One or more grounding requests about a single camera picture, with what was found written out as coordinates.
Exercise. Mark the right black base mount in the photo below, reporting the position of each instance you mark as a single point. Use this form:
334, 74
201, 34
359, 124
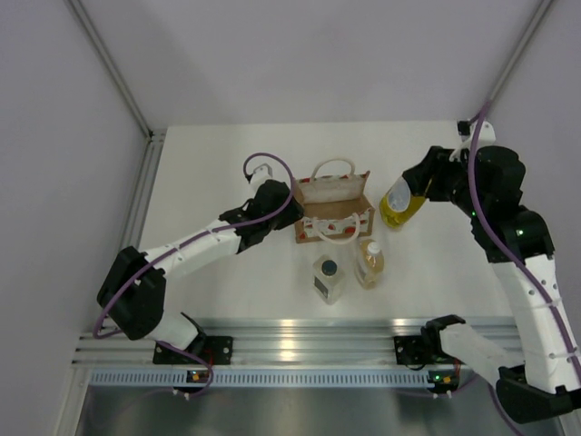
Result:
415, 351

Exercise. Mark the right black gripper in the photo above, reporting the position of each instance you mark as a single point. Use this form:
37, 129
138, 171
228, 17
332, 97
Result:
432, 170

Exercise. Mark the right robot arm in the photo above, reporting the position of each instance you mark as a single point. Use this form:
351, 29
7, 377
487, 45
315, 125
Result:
486, 187

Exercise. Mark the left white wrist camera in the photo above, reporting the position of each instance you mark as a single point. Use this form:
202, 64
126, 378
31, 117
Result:
258, 176

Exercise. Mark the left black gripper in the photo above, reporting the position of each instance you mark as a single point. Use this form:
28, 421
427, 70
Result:
294, 212

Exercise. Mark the grey slotted cable duct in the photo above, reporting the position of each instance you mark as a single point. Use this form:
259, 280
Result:
398, 378

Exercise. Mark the grey cap clear bottle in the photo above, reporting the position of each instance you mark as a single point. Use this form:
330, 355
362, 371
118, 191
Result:
328, 279

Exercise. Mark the left aluminium frame post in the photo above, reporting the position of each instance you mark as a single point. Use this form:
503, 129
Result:
96, 41

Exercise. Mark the right aluminium frame post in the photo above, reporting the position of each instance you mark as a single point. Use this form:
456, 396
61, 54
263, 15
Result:
525, 38

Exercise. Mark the aluminium frame post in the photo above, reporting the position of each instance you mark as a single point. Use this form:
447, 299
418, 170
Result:
525, 38
96, 41

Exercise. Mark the burlap watermelon canvas bag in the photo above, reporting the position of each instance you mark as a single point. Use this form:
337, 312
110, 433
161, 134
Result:
335, 207

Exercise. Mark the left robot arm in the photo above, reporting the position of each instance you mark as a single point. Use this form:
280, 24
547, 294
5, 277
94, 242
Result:
133, 292

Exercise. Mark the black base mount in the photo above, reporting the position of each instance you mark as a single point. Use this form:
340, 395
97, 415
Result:
216, 350
415, 351

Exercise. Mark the red cap yellow bottle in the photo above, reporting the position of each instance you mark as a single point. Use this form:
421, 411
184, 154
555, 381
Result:
398, 205

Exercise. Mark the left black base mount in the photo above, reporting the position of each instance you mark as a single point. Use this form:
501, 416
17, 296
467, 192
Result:
216, 350

